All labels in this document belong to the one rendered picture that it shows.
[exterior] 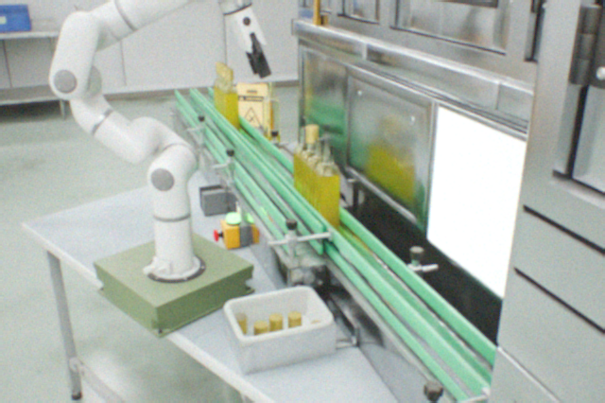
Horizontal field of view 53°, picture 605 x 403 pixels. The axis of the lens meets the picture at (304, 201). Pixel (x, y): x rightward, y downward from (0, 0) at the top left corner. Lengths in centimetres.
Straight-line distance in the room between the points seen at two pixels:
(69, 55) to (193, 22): 598
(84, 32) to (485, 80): 85
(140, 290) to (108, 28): 62
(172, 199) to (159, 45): 592
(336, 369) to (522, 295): 84
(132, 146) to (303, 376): 66
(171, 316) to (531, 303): 107
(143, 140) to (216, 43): 602
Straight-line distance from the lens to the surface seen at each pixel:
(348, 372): 140
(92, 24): 144
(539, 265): 58
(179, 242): 155
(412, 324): 122
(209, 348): 148
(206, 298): 157
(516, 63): 117
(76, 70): 145
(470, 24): 131
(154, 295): 153
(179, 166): 148
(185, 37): 740
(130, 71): 737
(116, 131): 150
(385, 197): 161
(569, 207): 54
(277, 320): 144
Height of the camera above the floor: 162
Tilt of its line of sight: 23 degrees down
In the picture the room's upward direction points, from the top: straight up
